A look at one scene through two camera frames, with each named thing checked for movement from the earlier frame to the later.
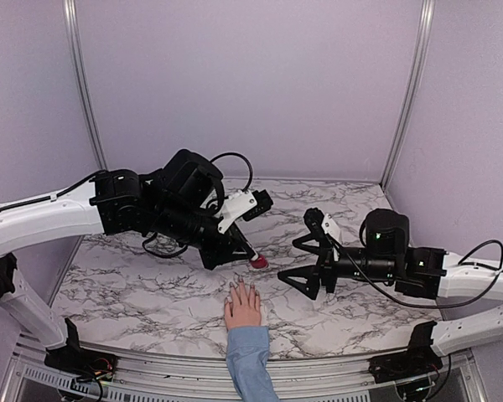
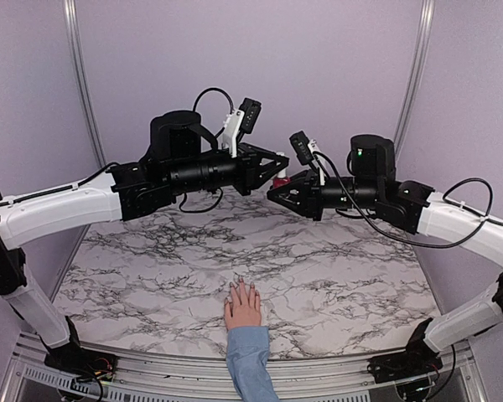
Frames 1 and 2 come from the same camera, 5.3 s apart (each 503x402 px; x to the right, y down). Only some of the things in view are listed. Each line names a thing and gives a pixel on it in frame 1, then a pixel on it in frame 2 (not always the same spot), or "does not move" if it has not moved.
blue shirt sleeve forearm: [247, 348] does not move
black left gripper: [215, 256] → [252, 174]
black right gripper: [325, 266] → [309, 196]
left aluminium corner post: [70, 9] does not move
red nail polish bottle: [261, 262] → [282, 178]
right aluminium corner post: [412, 87] does not move
